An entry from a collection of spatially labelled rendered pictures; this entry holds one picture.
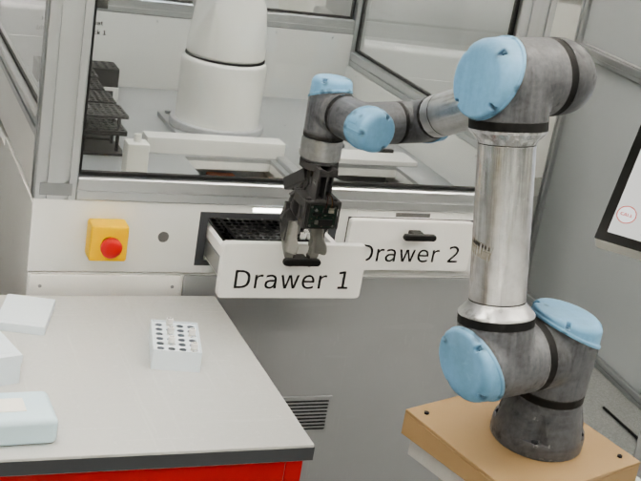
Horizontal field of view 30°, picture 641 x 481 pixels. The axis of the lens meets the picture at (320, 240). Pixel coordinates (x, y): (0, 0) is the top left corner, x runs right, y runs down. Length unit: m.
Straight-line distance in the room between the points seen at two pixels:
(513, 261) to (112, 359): 0.73
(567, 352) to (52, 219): 0.99
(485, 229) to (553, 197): 3.00
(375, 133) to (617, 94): 2.47
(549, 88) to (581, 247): 2.84
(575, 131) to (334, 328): 2.27
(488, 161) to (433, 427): 0.46
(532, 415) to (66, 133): 0.98
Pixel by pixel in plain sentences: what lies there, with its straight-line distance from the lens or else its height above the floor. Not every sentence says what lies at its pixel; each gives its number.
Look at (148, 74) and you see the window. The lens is 2.26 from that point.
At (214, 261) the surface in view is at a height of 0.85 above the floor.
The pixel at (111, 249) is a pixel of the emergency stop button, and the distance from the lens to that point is 2.25.
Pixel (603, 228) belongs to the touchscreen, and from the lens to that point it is 2.55.
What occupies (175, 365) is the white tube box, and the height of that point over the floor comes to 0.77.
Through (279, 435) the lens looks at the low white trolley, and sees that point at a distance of 1.92.
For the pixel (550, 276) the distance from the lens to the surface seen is 4.73.
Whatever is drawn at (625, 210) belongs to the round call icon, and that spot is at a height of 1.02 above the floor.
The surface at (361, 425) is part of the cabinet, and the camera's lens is 2.70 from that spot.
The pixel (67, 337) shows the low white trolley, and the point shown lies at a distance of 2.16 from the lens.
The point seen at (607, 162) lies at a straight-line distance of 4.43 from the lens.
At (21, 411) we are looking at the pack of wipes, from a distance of 1.82.
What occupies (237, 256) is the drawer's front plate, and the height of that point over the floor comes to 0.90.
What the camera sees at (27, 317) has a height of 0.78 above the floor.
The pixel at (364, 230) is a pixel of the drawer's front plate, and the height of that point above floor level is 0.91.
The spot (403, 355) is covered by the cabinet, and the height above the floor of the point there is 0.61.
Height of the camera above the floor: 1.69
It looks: 19 degrees down
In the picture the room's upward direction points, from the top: 10 degrees clockwise
